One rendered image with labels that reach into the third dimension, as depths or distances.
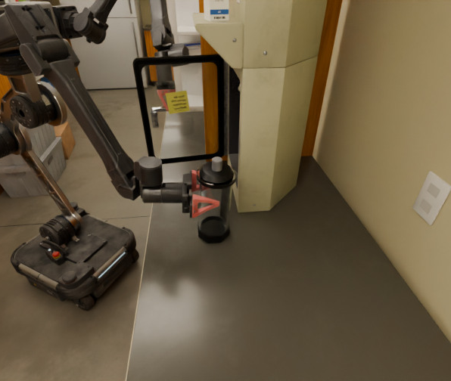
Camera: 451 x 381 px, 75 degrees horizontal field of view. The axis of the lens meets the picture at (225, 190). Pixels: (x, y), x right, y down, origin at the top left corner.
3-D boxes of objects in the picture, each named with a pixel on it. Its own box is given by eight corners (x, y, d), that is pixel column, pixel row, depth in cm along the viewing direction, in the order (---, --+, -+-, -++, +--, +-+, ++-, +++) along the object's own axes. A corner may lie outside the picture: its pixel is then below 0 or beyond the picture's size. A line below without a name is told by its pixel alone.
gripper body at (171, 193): (189, 172, 84) (163, 172, 83) (189, 195, 76) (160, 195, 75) (188, 190, 88) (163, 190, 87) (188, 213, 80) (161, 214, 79)
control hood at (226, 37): (228, 46, 100) (228, 12, 94) (243, 69, 73) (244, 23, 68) (194, 47, 99) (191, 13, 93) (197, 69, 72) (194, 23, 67)
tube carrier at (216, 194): (228, 216, 96) (233, 162, 83) (232, 241, 88) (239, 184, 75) (195, 218, 95) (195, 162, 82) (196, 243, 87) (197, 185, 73)
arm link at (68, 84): (56, 44, 76) (15, 51, 68) (66, 33, 73) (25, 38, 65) (142, 185, 89) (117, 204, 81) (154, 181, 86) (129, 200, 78)
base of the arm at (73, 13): (81, 36, 133) (73, 5, 126) (94, 37, 130) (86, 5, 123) (65, 38, 127) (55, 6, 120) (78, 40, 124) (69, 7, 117)
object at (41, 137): (62, 136, 295) (51, 103, 276) (38, 166, 246) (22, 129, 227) (19, 137, 291) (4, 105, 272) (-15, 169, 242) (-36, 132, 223)
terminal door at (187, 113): (224, 157, 123) (223, 54, 99) (150, 165, 117) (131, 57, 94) (223, 156, 123) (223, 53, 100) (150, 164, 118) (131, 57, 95)
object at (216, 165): (230, 169, 84) (232, 150, 80) (234, 189, 77) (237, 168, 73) (198, 170, 83) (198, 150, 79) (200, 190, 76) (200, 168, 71)
